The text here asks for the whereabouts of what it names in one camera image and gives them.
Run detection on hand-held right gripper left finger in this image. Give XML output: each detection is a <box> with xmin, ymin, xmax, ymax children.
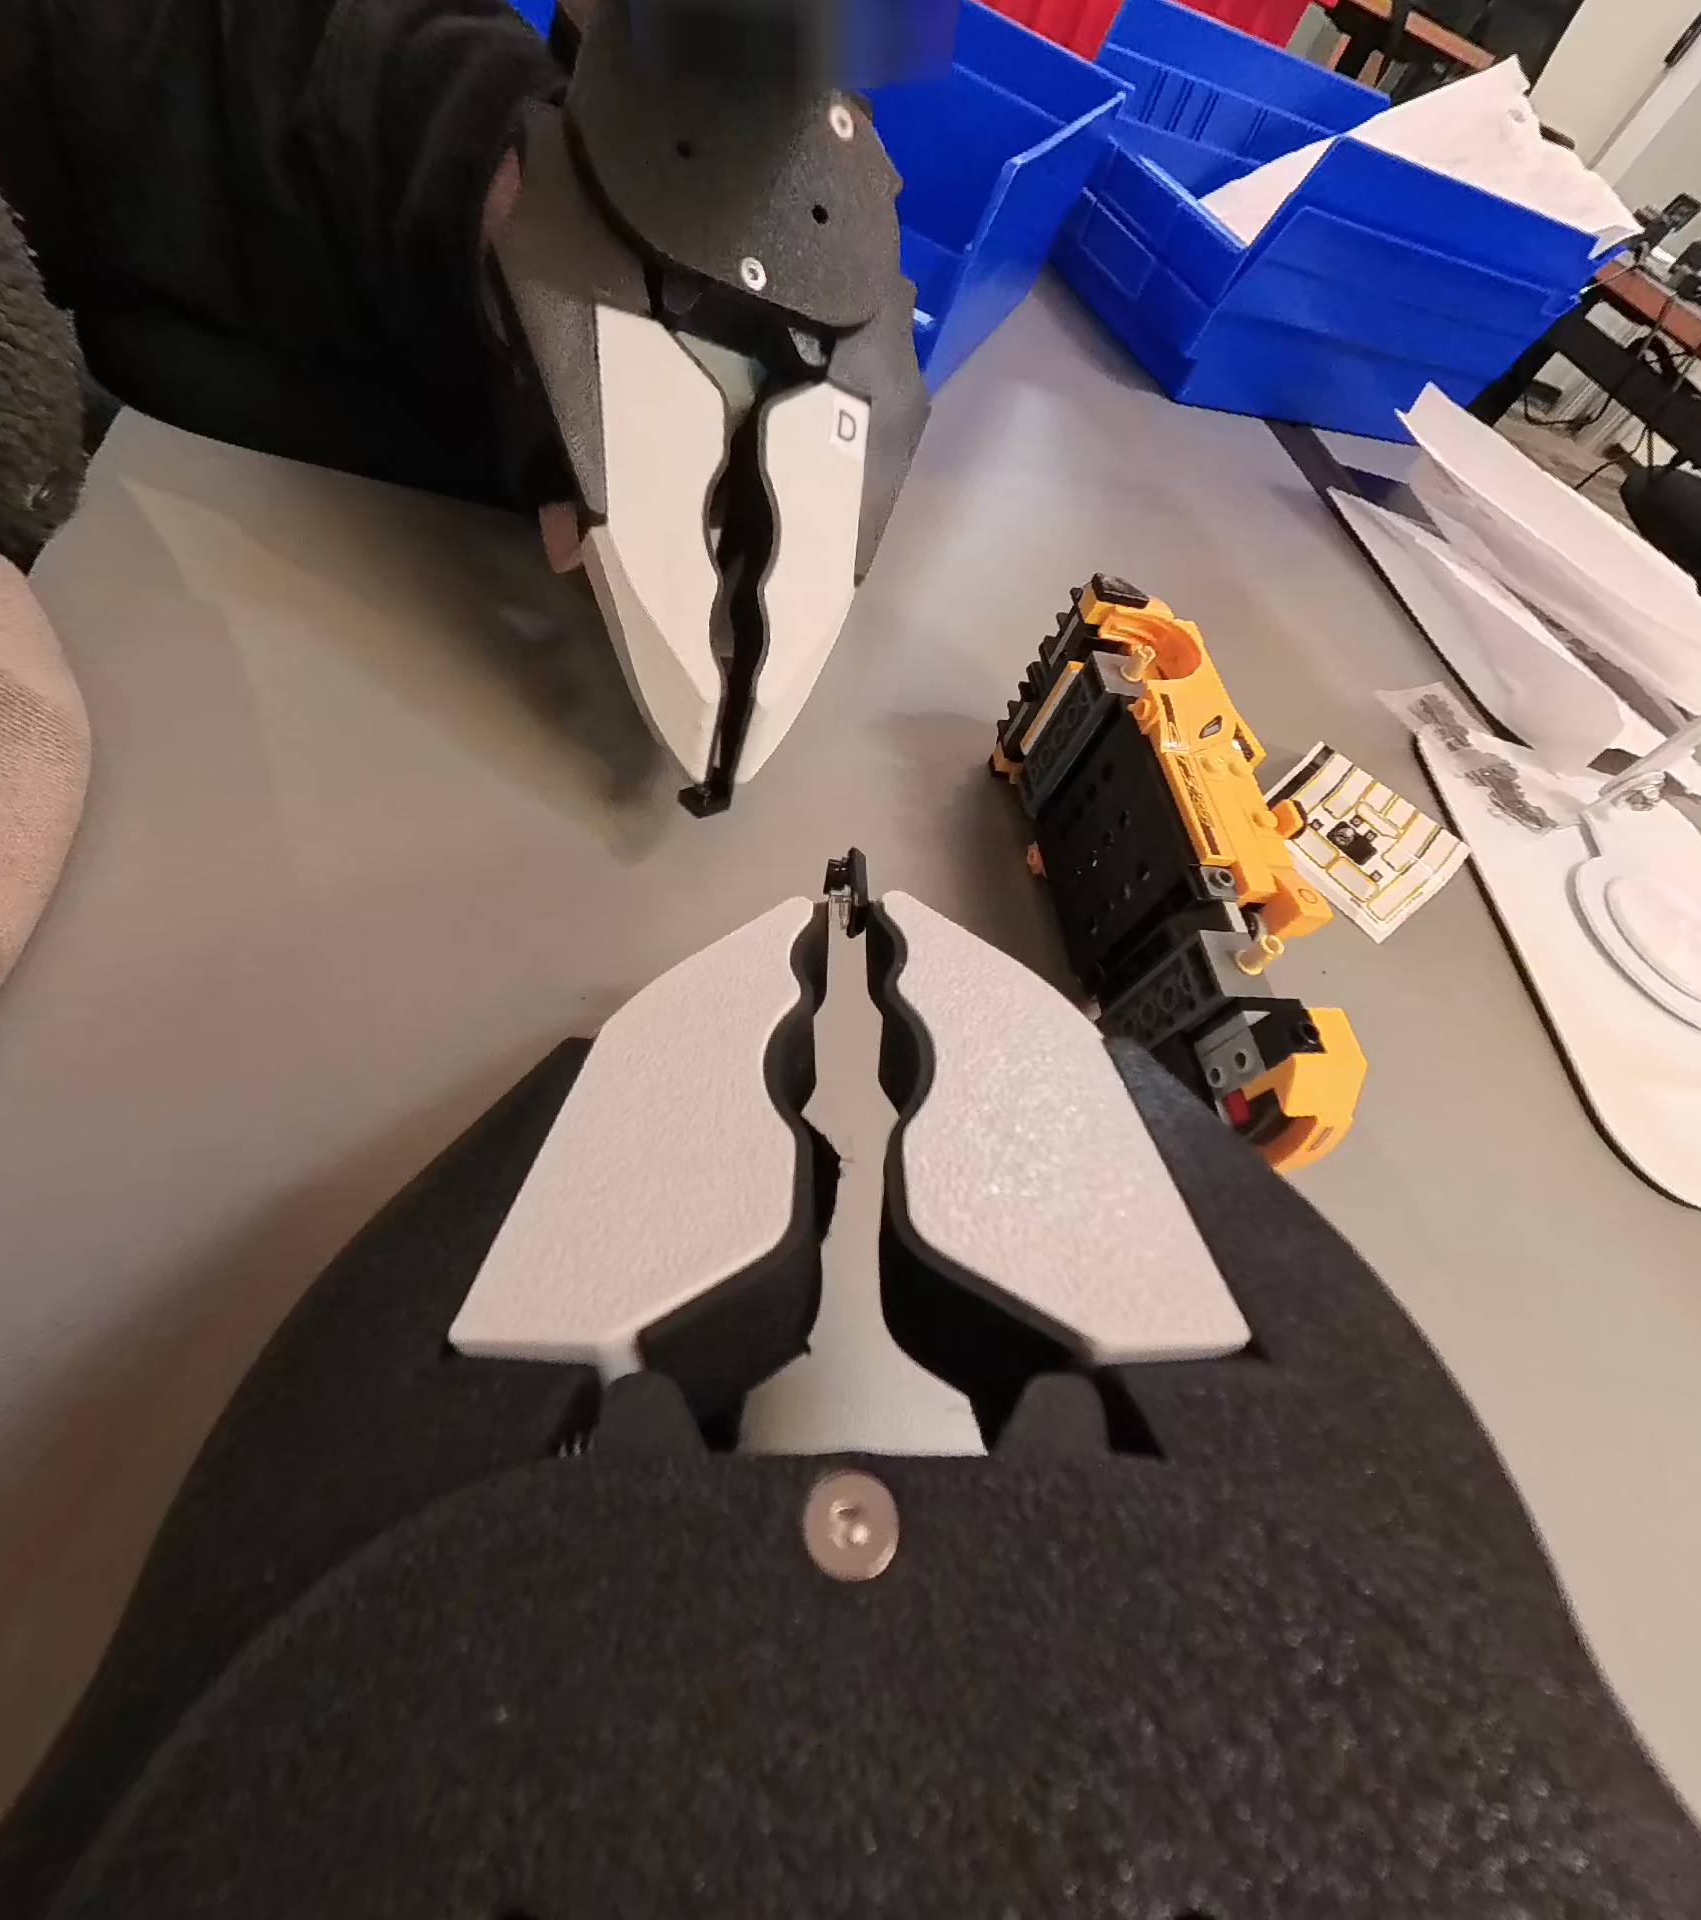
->
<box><xmin>449</xmin><ymin>894</ymin><xmax>855</xmax><ymax>1452</ymax></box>

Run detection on wooden-edged table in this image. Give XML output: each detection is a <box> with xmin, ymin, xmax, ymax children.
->
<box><xmin>1594</xmin><ymin>181</ymin><xmax>1701</xmax><ymax>452</ymax></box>

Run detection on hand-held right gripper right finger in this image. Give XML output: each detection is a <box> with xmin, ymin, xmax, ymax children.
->
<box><xmin>868</xmin><ymin>891</ymin><xmax>1254</xmax><ymax>1452</ymax></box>

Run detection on sticker sheet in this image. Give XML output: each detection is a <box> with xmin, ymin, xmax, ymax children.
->
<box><xmin>1262</xmin><ymin>739</ymin><xmax>1470</xmax><ymax>948</ymax></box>

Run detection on clear plastic stick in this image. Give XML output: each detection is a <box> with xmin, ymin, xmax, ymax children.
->
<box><xmin>1584</xmin><ymin>637</ymin><xmax>1701</xmax><ymax>817</ymax></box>

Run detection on black printed paper slip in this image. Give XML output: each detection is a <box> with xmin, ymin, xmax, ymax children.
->
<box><xmin>1375</xmin><ymin>682</ymin><xmax>1701</xmax><ymax>831</ymax></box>

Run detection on white crumpled paper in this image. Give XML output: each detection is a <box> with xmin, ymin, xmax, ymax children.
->
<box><xmin>1199</xmin><ymin>56</ymin><xmax>1645</xmax><ymax>247</ymax></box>

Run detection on white paper sheet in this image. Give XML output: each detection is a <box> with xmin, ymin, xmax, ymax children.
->
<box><xmin>1326</xmin><ymin>480</ymin><xmax>1618</xmax><ymax>722</ymax></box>

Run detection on person's left forearm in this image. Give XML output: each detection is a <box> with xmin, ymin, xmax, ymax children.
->
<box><xmin>0</xmin><ymin>0</ymin><xmax>567</xmax><ymax>513</ymax></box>

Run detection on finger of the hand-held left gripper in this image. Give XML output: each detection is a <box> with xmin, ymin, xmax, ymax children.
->
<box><xmin>719</xmin><ymin>387</ymin><xmax>877</xmax><ymax>792</ymax></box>
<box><xmin>585</xmin><ymin>304</ymin><xmax>751</xmax><ymax>791</ymax></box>

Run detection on orange black lego car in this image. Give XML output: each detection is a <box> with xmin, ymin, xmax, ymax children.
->
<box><xmin>988</xmin><ymin>573</ymin><xmax>1371</xmax><ymax>1176</ymax></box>

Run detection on white flat pad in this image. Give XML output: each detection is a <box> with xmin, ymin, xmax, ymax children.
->
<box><xmin>1412</xmin><ymin>720</ymin><xmax>1701</xmax><ymax>1237</ymax></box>

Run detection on white paper sheets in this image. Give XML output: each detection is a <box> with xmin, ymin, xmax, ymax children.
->
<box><xmin>1396</xmin><ymin>382</ymin><xmax>1701</xmax><ymax>720</ymax></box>

